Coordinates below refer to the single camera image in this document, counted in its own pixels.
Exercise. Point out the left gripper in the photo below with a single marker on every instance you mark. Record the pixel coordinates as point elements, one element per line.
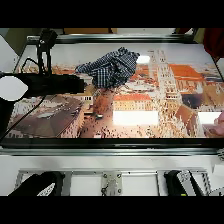
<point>70,84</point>

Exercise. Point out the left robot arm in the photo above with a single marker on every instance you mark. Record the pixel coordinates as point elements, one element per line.
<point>36,85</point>

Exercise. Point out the person's hand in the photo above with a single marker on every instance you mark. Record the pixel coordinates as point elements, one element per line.
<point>216,128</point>

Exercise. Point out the checked shirt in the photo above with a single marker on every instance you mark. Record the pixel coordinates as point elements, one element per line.
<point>110,68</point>

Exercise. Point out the red garment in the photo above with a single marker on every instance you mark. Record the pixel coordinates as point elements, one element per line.
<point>215,41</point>

